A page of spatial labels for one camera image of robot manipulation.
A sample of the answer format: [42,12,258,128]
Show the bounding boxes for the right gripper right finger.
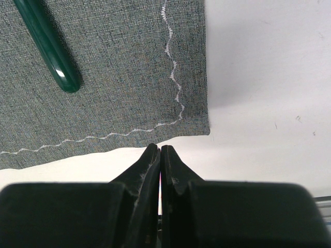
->
[161,146,330,247]

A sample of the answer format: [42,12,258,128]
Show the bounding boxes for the grey cloth napkin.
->
[1,1,210,169]

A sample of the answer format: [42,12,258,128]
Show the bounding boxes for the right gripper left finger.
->
[1,144,160,247]

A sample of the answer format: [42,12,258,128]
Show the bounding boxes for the green handled knife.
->
[14,1,81,93]

